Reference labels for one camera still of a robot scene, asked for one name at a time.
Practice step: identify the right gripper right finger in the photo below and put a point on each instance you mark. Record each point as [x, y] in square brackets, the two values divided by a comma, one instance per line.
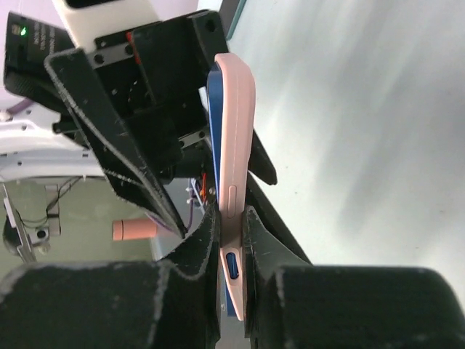
[293, 304]

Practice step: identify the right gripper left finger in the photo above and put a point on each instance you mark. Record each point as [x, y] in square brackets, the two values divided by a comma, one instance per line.
[168, 303]

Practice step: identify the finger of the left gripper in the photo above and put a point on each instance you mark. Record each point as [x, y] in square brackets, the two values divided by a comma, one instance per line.
[260, 163]

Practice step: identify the pink phone case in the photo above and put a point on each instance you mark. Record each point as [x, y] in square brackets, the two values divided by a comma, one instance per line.
[238, 110]

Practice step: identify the blue phone black screen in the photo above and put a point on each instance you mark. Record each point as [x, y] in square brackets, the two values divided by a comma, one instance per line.
[214, 89]

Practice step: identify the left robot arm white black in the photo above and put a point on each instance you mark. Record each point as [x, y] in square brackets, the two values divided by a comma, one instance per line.
[118, 92]

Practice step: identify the beige magsafe phone case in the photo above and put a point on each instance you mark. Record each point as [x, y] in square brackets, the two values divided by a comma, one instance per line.
[132, 229]

